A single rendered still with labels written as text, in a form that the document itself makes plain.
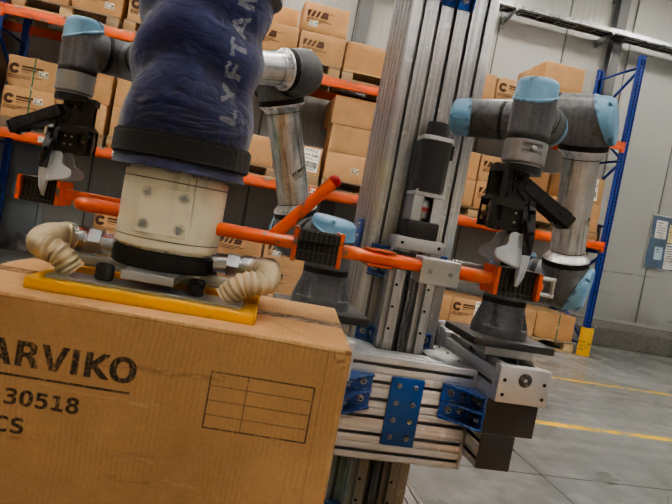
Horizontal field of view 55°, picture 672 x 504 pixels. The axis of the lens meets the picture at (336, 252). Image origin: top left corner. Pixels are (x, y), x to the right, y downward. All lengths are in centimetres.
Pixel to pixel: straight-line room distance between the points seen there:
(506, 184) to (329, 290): 60
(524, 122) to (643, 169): 1045
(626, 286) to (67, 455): 1091
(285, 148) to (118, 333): 85
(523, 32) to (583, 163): 921
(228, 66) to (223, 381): 48
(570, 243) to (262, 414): 99
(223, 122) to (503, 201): 49
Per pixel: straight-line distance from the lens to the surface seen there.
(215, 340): 92
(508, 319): 173
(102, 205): 111
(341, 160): 835
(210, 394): 94
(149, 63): 107
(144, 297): 99
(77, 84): 141
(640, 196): 1157
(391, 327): 176
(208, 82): 103
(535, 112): 117
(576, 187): 166
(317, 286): 158
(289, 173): 167
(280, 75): 149
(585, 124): 162
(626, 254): 1149
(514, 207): 115
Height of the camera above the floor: 127
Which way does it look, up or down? 3 degrees down
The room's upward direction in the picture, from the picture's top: 10 degrees clockwise
